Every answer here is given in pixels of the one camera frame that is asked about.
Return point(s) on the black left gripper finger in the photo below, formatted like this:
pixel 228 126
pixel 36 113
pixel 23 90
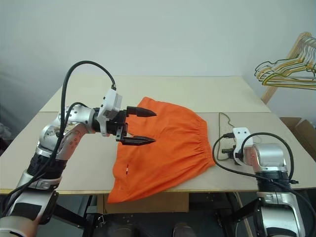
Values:
pixel 142 112
pixel 138 141

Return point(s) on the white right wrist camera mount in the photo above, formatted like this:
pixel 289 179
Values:
pixel 240 133

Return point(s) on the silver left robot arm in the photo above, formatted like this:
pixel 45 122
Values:
pixel 74 116

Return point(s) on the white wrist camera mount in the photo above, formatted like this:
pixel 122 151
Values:
pixel 240 133
pixel 111 101

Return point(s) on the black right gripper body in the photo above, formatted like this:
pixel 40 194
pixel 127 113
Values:
pixel 230 150

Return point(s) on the wooden hanger rack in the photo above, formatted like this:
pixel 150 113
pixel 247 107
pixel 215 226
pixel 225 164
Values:
pixel 267 95

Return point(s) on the black table frame strut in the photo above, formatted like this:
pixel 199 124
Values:
pixel 243 212
pixel 69 216

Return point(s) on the crumpled grey bag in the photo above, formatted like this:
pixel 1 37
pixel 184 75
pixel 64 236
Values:
pixel 5 130

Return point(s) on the orange shorts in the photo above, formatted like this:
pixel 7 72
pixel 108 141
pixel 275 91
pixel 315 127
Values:
pixel 168 148

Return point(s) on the cardboard panel under table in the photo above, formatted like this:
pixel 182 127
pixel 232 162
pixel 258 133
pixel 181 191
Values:
pixel 172 202

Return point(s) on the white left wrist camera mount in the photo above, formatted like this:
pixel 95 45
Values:
pixel 111 101

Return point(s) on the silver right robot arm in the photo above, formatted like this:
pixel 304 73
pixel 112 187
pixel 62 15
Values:
pixel 269 155

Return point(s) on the brown cardboard box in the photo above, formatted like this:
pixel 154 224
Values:
pixel 306 133

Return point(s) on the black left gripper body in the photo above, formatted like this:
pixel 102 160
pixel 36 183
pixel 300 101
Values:
pixel 121 123

